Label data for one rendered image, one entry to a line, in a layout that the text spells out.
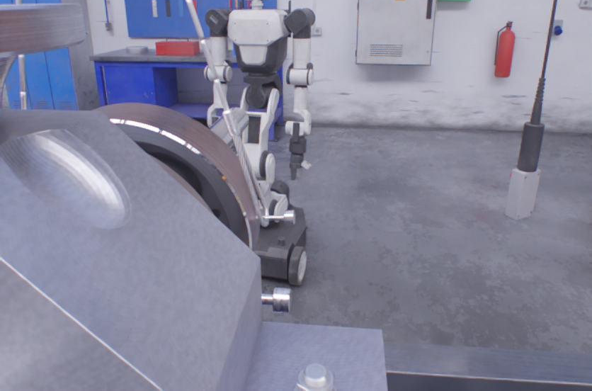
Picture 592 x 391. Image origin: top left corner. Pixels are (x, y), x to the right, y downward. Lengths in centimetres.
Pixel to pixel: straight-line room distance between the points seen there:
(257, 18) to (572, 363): 189
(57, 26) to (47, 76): 580
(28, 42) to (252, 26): 203
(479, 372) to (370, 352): 39
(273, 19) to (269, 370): 199
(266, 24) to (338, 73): 328
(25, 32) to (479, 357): 77
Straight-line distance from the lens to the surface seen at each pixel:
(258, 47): 233
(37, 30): 33
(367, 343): 48
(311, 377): 40
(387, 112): 560
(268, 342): 47
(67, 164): 40
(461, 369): 84
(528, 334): 245
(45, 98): 623
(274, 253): 243
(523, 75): 579
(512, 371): 86
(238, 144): 68
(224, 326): 37
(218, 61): 248
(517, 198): 126
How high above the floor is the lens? 142
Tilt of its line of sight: 20 degrees down
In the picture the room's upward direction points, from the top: straight up
